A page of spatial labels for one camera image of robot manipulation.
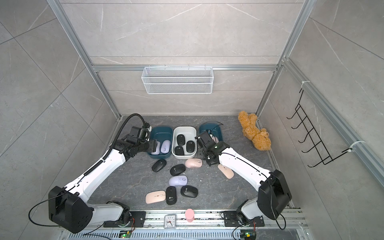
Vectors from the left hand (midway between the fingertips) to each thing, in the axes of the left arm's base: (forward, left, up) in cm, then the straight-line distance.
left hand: (153, 141), depth 83 cm
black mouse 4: (-23, -20, -15) cm, 34 cm away
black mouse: (-7, -2, -16) cm, 17 cm away
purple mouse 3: (-17, -13, -15) cm, 27 cm away
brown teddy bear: (+6, -66, -10) cm, 67 cm away
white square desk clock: (-37, -10, -16) cm, 42 cm away
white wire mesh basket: (+42, -13, +12) cm, 46 cm away
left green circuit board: (-41, +12, -19) cm, 47 cm away
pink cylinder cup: (-36, -20, -9) cm, 42 cm away
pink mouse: (-25, -1, -17) cm, 30 cm away
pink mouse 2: (-6, -22, -16) cm, 28 cm away
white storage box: (+9, -16, -16) cm, 25 cm away
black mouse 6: (+3, -13, -16) cm, 21 cm away
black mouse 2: (-10, -13, -16) cm, 23 cm away
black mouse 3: (-25, -10, -16) cm, 31 cm away
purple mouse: (+3, +1, -17) cm, 17 cm away
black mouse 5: (-6, -34, -16) cm, 39 cm away
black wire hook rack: (-15, -77, +15) cm, 80 cm away
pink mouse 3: (-13, -43, -17) cm, 48 cm away
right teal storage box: (+20, -38, -13) cm, 45 cm away
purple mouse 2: (+6, -4, -15) cm, 17 cm away
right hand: (-4, -29, -5) cm, 30 cm away
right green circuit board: (-43, -48, -20) cm, 68 cm away
